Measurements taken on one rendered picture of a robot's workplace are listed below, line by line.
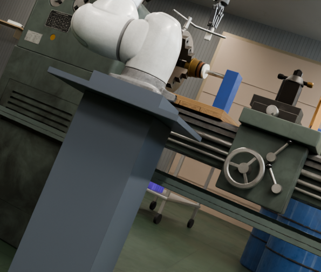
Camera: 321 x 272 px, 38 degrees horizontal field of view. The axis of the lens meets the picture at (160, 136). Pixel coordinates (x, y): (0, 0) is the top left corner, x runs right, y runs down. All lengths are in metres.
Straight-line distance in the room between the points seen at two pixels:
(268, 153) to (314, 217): 1.99
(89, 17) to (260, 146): 0.78
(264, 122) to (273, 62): 7.89
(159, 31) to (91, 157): 0.46
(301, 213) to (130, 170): 2.49
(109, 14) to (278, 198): 0.88
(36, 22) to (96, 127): 1.07
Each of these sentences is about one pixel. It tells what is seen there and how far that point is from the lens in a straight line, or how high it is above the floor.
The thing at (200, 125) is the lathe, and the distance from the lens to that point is 1.96.
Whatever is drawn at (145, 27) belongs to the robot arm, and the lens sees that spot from 1.55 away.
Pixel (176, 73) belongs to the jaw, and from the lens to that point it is 2.19.
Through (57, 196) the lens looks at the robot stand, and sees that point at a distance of 1.49.
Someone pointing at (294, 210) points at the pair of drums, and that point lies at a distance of 3.78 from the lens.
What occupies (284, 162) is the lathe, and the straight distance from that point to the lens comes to 1.76.
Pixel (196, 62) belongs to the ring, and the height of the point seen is 1.10.
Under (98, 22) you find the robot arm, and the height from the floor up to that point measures 0.96.
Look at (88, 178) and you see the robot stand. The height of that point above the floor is 0.48.
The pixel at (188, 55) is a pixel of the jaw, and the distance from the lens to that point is 2.19.
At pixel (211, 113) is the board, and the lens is 1.94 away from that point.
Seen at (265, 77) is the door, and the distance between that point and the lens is 9.55.
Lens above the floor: 0.62
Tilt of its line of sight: 3 degrees up
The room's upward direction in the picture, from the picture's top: 23 degrees clockwise
